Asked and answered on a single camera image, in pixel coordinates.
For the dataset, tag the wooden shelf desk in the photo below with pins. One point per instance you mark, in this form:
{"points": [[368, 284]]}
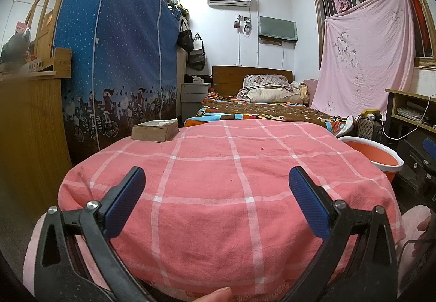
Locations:
{"points": [[412, 95]]}

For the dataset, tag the person's left hand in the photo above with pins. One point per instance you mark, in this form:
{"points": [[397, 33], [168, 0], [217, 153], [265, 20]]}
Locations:
{"points": [[211, 295]]}

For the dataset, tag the tissue box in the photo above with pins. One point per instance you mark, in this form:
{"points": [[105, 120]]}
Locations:
{"points": [[153, 131]]}

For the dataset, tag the grey plush toy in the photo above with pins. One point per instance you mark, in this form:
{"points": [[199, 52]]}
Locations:
{"points": [[15, 46]]}

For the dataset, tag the orange bucket with white rim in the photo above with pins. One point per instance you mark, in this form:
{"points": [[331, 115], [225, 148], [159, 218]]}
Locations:
{"points": [[374, 155]]}

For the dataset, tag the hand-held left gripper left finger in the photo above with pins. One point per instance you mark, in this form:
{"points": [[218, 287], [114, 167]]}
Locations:
{"points": [[126, 201]]}

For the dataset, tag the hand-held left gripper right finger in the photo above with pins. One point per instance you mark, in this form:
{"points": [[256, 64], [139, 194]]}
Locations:
{"points": [[308, 201]]}

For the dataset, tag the floral pillow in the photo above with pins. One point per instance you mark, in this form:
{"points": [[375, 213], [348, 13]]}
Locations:
{"points": [[267, 81]]}

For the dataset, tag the black hanging bag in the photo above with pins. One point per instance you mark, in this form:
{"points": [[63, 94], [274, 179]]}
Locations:
{"points": [[185, 38]]}

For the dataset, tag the stack of papers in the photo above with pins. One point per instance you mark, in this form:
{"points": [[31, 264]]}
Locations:
{"points": [[414, 114]]}

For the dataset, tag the pink hanging sheet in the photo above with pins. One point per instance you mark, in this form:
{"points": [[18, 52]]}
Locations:
{"points": [[368, 56]]}

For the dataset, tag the person's right hand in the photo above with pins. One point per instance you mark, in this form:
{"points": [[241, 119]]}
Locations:
{"points": [[425, 223]]}

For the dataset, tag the clutter on wardrobe top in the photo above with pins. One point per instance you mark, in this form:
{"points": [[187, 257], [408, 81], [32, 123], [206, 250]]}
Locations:
{"points": [[180, 11]]}

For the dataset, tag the yellowish folded bedding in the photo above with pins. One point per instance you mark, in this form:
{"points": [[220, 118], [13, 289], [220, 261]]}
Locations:
{"points": [[305, 94]]}

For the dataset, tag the pink checked cloth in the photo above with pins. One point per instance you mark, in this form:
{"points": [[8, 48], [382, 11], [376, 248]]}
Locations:
{"points": [[211, 193]]}

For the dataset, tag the wall television with green cover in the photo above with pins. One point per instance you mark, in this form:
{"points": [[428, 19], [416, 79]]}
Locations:
{"points": [[277, 28]]}

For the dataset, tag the grey hanging bag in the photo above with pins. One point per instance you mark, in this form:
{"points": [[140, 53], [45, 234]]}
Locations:
{"points": [[197, 55]]}

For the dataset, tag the grey nightstand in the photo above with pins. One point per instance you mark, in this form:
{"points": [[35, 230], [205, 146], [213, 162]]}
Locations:
{"points": [[194, 101]]}

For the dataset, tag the wooden bunk bed frame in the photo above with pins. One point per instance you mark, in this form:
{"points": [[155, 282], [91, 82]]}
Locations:
{"points": [[44, 15]]}

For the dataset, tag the wooden bed headboard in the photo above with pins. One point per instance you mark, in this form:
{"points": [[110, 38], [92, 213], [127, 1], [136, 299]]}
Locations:
{"points": [[228, 79]]}

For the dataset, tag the blue dotted wardrobe cover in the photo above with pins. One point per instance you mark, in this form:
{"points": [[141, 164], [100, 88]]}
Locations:
{"points": [[119, 50]]}

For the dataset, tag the black fan heater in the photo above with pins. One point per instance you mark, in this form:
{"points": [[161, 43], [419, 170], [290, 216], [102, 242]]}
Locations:
{"points": [[368, 130]]}

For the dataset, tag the yellow white power strip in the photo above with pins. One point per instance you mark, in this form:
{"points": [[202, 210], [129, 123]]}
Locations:
{"points": [[371, 114]]}

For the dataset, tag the red hanging cloth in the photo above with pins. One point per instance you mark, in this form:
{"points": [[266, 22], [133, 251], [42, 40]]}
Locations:
{"points": [[418, 12]]}

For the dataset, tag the wall socket cluster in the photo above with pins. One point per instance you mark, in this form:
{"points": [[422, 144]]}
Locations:
{"points": [[242, 24]]}

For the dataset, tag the white plastic basket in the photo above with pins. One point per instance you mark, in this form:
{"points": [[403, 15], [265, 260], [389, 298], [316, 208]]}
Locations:
{"points": [[39, 65]]}

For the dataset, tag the colourful patterned bed sheet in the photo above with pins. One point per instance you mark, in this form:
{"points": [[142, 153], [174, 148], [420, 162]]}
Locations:
{"points": [[265, 111]]}

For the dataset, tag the beige pillow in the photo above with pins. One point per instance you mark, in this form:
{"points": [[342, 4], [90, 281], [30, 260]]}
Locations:
{"points": [[272, 96]]}

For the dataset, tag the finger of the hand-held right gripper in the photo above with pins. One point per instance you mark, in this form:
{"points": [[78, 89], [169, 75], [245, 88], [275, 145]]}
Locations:
{"points": [[430, 147], [410, 159]]}

